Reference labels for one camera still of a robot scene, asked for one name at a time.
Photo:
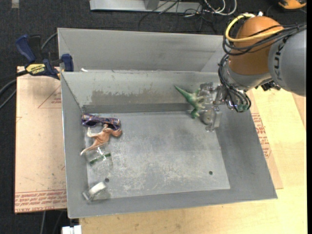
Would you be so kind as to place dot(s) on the clear jar with white cap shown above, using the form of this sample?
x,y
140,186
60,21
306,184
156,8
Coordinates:
x,y
97,189

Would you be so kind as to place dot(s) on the small white thing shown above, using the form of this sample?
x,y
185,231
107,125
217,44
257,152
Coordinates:
x,y
84,70

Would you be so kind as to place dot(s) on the green toy dinosaur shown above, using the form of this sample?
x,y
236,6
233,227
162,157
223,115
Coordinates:
x,y
193,99

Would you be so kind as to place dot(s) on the purple patterned sunglasses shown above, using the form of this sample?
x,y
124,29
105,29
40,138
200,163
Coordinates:
x,y
101,122

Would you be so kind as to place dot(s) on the clear cup with green band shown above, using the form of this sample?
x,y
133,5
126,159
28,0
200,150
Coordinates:
x,y
98,158

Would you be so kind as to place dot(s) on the brown cardboard board, red print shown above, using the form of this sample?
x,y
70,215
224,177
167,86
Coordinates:
x,y
36,130

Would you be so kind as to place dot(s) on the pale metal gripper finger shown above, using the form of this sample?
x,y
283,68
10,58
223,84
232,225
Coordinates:
x,y
212,119
206,88

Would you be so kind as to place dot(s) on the brown toy dinosaur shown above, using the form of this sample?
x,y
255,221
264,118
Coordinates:
x,y
102,136

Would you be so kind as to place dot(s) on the grey metal bin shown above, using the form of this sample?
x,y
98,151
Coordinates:
x,y
158,160

